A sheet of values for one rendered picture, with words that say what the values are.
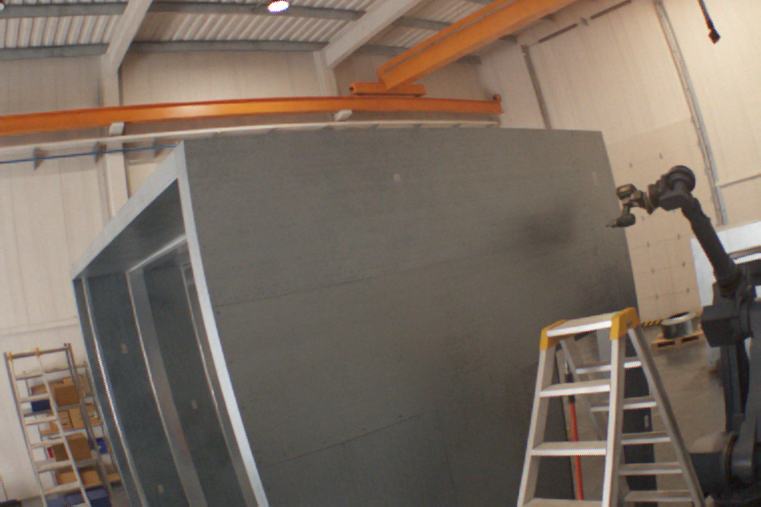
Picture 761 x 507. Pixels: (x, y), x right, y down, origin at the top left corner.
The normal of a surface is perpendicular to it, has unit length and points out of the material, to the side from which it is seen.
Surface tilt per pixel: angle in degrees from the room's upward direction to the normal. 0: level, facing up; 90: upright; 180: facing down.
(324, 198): 90
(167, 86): 90
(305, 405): 90
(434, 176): 90
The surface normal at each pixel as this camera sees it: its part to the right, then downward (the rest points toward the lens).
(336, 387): 0.61, -0.22
